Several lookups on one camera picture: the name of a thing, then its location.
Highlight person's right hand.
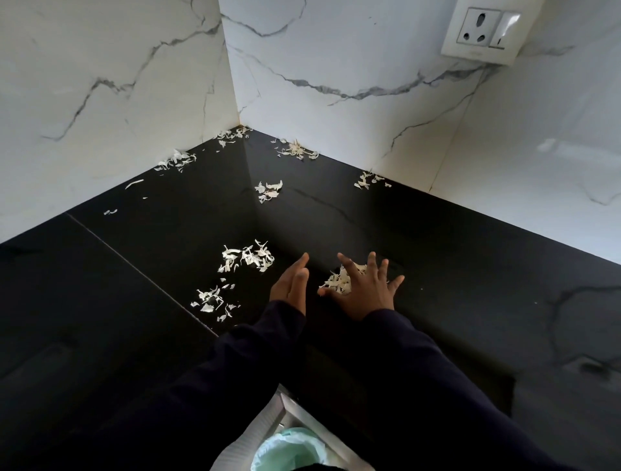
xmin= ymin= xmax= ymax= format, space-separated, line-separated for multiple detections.
xmin=318 ymin=251 xmax=406 ymax=322

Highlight person's left hand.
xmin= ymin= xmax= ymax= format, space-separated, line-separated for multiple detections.
xmin=269 ymin=252 xmax=311 ymax=316

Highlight white vegetable peels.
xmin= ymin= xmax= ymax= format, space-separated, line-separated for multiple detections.
xmin=103 ymin=125 xmax=394 ymax=323

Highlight person's right forearm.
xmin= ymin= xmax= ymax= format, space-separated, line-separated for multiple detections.
xmin=361 ymin=308 xmax=583 ymax=471

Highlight person's left forearm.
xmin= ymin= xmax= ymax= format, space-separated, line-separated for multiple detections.
xmin=72 ymin=300 xmax=307 ymax=471

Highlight white base cabinet door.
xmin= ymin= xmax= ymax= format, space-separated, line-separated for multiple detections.
xmin=211 ymin=386 xmax=377 ymax=471

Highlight teal waste bin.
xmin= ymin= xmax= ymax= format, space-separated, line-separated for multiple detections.
xmin=250 ymin=426 xmax=331 ymax=471

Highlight white wall socket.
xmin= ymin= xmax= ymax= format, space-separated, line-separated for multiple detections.
xmin=440 ymin=0 xmax=545 ymax=67

